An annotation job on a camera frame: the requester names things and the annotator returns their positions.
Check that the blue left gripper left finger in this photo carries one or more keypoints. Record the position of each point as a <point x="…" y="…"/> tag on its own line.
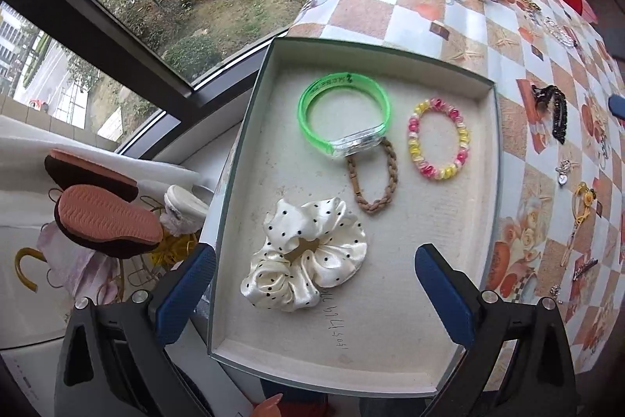
<point x="180" y="290"/>

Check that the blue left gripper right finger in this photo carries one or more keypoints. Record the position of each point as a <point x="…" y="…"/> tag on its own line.
<point x="452" y="294"/>

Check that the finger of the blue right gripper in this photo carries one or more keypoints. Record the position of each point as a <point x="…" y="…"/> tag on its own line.
<point x="616" y="105"/>

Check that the small black claw clip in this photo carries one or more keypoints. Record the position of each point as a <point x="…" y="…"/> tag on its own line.
<point x="543" y="96"/>

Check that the silver heart charm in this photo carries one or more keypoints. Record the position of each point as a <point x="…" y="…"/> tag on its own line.
<point x="563" y="170"/>

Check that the dark metal alligator clip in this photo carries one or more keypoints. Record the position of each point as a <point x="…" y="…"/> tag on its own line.
<point x="584" y="269"/>

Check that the gold scissor-shaped hair clip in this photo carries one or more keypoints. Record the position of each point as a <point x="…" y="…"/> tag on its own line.
<point x="569" y="248"/>

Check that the cream polka dot scrunchie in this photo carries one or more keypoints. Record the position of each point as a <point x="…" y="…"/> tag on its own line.
<point x="308" y="248"/>

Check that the green translucent bangle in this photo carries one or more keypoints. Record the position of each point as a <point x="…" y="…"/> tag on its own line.
<point x="343" y="113"/>

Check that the grey-green jewelry box tray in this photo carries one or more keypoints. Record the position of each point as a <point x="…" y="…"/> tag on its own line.
<point x="377" y="334"/>

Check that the person's left hand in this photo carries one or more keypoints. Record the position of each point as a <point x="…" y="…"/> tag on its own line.
<point x="268" y="408"/>

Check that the small silver earring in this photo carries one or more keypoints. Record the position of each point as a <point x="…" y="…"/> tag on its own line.
<point x="554" y="292"/>

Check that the white slipper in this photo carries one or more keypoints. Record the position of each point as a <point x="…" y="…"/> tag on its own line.
<point x="183" y="212"/>

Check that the brown-soled slipper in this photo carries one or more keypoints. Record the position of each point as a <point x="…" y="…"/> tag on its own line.
<point x="67" y="170"/>
<point x="96" y="219"/>

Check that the gold bow hair clip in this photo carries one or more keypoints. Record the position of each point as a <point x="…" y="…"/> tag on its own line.
<point x="528" y="6"/>

